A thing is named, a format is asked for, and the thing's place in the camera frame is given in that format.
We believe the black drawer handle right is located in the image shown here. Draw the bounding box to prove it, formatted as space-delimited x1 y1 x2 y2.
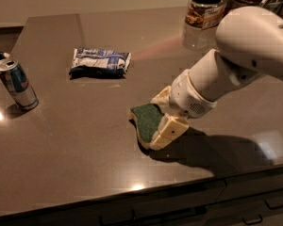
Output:
264 196 283 210

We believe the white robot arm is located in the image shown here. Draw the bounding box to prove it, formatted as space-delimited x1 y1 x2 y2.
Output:
147 7 283 150

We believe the black object behind can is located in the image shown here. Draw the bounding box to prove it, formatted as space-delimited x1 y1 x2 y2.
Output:
0 52 10 60

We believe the silver blue energy drink can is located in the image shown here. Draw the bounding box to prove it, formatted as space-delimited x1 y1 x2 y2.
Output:
0 58 39 110

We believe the glass jar with black lid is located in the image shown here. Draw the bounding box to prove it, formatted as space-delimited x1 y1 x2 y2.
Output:
185 0 225 30

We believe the black drawer handle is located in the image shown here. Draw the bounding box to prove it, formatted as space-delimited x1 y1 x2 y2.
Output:
241 214 263 226
264 196 283 210

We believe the blue chip bag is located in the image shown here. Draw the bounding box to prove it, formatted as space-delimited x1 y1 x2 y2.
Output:
69 47 131 78

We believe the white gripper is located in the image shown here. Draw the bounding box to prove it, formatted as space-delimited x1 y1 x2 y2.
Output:
149 70 217 151

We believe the green and yellow sponge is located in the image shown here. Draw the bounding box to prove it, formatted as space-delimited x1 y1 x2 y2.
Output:
129 104 163 150

